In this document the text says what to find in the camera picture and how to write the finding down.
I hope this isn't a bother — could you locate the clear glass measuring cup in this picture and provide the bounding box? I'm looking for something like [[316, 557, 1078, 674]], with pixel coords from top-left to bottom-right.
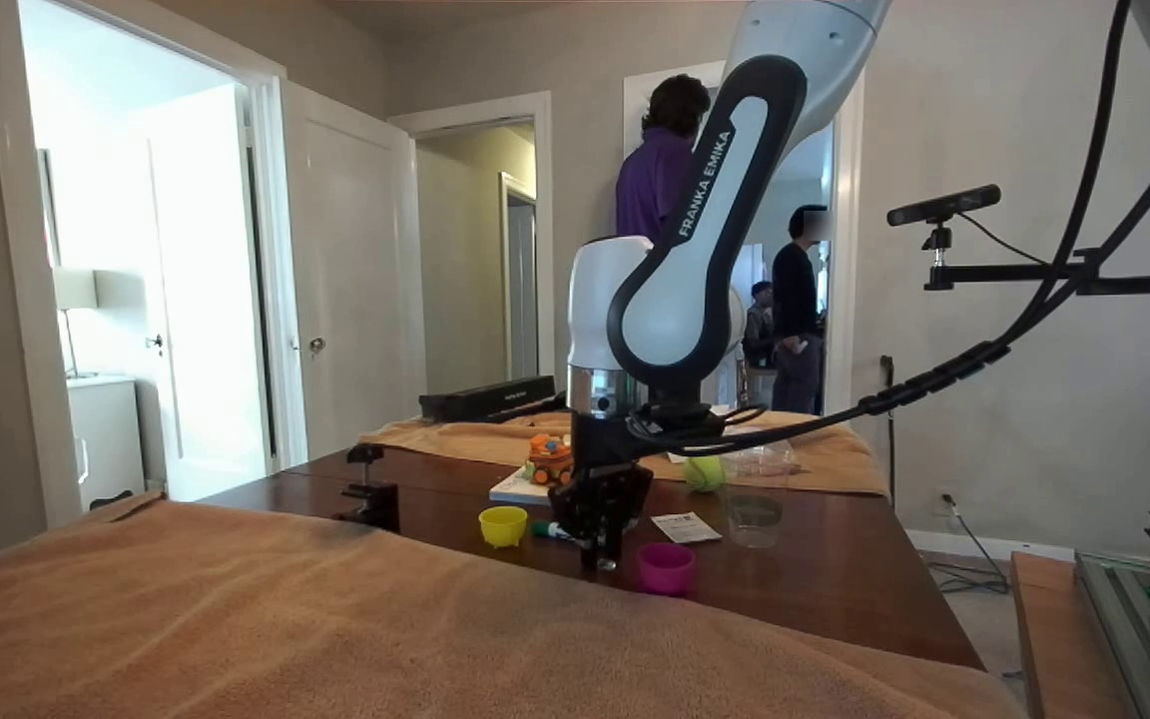
[[720, 487, 786, 552]]

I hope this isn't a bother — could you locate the long black case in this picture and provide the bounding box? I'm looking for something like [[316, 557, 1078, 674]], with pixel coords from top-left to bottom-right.
[[417, 372, 562, 428]]

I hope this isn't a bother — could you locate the small pink bowl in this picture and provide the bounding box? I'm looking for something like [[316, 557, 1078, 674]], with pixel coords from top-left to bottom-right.
[[635, 538, 704, 598]]

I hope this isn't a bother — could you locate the thin black wall cable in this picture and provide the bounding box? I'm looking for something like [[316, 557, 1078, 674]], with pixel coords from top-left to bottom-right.
[[880, 353, 904, 509]]

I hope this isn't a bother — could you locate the plain tan towel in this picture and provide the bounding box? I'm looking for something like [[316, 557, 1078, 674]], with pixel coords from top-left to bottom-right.
[[0, 497, 1032, 719]]

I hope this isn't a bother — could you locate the white cabinet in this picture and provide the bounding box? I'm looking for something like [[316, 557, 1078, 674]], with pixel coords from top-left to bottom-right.
[[65, 375, 151, 512]]

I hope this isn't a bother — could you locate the yellow-green tennis ball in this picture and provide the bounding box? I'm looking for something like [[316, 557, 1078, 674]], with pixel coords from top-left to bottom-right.
[[683, 453, 731, 497]]

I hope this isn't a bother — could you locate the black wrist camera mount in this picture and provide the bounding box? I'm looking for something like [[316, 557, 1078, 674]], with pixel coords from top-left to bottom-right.
[[570, 405, 726, 469]]

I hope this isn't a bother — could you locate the person in purple shirt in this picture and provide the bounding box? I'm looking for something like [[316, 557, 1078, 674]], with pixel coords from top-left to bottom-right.
[[610, 72, 716, 250]]

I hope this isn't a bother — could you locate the Anthony Browne picture book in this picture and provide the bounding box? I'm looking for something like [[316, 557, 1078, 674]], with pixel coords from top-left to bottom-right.
[[486, 459, 569, 509]]

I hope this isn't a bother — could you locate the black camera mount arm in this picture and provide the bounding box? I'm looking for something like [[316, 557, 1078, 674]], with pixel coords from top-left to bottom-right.
[[920, 222, 1150, 300]]

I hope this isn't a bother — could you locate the black stereo camera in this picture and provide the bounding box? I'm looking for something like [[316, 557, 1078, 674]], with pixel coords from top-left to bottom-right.
[[881, 179, 1005, 234]]

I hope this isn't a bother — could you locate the clear plastic bag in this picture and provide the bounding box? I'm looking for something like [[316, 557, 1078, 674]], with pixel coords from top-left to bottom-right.
[[722, 435, 807, 484]]

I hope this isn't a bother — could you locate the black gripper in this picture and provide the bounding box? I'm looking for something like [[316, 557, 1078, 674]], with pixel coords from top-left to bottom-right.
[[546, 457, 660, 585]]

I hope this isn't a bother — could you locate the white shade lamp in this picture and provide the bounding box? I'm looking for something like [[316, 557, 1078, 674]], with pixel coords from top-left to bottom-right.
[[53, 266, 139, 320]]

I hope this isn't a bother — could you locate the black table clamp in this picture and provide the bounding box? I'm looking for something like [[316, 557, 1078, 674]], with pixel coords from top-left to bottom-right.
[[334, 439, 406, 537]]

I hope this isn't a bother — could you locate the tan towel with blocks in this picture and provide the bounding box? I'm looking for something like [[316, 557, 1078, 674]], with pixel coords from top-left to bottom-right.
[[360, 405, 892, 505]]

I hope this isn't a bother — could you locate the white room door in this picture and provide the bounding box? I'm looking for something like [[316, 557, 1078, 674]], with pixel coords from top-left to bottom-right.
[[281, 78, 433, 463]]

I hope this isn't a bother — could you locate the orange tiger toy car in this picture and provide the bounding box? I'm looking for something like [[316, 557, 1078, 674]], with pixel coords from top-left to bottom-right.
[[525, 428, 579, 491]]

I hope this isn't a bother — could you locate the small yellow bowl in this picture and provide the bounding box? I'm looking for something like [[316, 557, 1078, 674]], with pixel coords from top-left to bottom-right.
[[474, 505, 534, 552]]

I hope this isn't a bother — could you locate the white wipe packet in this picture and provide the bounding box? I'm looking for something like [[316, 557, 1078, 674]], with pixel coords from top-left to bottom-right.
[[648, 509, 726, 552]]

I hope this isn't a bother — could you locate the person in dark shirt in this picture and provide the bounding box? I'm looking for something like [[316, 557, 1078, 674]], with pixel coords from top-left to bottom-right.
[[766, 202, 832, 417]]

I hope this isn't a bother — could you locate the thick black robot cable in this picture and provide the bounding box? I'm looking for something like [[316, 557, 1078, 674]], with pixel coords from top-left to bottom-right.
[[672, 0, 1150, 459]]

